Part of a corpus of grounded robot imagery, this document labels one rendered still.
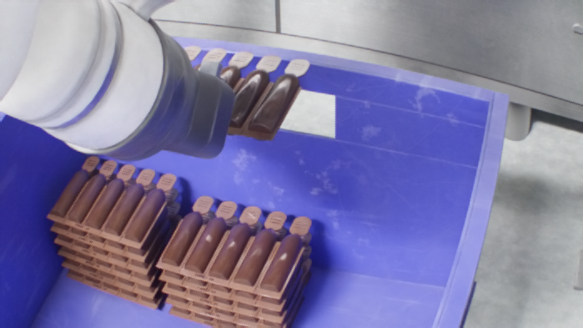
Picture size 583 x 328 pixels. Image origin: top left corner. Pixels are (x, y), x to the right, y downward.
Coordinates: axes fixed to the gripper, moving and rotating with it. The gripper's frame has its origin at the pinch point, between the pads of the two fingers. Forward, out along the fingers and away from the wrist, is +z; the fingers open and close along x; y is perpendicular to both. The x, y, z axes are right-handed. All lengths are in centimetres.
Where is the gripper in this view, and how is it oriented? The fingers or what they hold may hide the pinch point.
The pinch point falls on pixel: (215, 93)
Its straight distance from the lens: 60.3
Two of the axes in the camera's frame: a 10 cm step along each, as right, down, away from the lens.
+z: 2.4, 1.3, 9.6
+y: -2.1, 9.8, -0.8
